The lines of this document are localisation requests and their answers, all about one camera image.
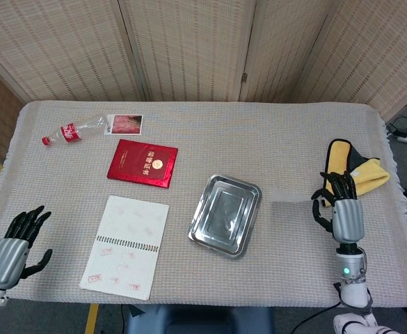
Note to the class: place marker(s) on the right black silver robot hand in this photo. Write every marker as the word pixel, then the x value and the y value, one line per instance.
pixel 347 219

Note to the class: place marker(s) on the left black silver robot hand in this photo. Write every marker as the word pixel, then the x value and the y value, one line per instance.
pixel 5 261

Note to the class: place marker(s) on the white paper sheet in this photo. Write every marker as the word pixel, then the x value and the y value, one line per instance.
pixel 290 196

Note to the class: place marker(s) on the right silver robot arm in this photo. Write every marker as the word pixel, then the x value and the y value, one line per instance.
pixel 352 278

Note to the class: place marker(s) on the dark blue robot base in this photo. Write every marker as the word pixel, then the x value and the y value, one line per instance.
pixel 196 320

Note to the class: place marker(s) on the rectangular metal tray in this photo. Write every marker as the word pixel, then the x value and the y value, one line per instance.
pixel 224 217

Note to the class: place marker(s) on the yellow microfiber cloth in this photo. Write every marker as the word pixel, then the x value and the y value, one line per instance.
pixel 372 175

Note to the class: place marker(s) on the white spiral notebook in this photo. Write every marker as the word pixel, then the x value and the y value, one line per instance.
pixel 126 247

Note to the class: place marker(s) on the beige woven tablecloth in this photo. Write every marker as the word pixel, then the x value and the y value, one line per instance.
pixel 231 139

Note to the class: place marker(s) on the empty plastic cola bottle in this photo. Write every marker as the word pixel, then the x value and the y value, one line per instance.
pixel 71 133

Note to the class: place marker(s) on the red certificate booklet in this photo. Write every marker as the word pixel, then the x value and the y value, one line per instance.
pixel 142 163

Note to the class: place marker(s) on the red photo postcard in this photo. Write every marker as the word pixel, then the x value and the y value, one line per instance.
pixel 125 124

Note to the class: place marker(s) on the beige folding screen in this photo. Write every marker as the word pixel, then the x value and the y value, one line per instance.
pixel 189 48

